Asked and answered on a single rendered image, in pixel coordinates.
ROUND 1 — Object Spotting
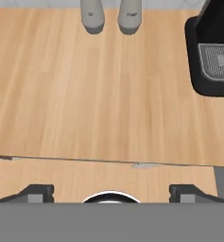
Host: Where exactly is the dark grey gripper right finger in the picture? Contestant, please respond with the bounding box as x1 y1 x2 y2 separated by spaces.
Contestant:
168 184 224 204

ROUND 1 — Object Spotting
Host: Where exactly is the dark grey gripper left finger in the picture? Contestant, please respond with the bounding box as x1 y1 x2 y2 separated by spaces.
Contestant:
0 184 55 204

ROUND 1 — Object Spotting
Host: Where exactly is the black and white round object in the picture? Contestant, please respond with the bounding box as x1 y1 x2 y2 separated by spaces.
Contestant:
81 190 142 204

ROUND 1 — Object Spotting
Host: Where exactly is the grey salt shaker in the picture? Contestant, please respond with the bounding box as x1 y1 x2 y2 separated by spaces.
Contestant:
79 0 105 35

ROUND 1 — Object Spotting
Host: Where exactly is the grey pepper shaker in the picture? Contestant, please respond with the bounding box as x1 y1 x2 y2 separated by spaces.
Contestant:
117 0 143 36

